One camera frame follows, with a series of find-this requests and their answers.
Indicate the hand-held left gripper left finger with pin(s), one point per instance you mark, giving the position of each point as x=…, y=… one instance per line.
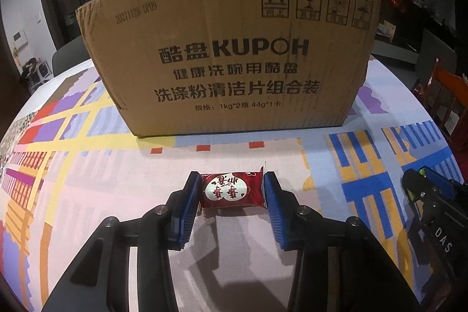
x=184, y=213

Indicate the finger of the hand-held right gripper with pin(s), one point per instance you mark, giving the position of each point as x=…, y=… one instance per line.
x=440, y=182
x=413, y=187

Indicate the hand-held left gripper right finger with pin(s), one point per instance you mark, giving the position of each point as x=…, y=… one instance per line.
x=279, y=217

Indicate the red and white snack packet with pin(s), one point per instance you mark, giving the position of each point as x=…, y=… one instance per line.
x=226, y=189

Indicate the brown cardboard box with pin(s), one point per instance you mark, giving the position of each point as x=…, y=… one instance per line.
x=226, y=59

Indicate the colourful patterned tablecloth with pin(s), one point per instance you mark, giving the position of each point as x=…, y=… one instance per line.
x=109, y=187

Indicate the red wooden chair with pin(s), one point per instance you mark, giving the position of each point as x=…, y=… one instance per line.
x=448, y=96

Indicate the white low cabinet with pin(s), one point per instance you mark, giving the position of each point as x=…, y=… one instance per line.
x=395, y=49

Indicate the grey dining chair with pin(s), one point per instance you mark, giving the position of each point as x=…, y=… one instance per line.
x=71, y=58

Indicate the white shoe rack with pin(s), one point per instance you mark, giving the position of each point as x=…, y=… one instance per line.
x=36, y=76

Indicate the white intercom panel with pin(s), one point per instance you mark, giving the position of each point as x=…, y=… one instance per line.
x=19, y=40

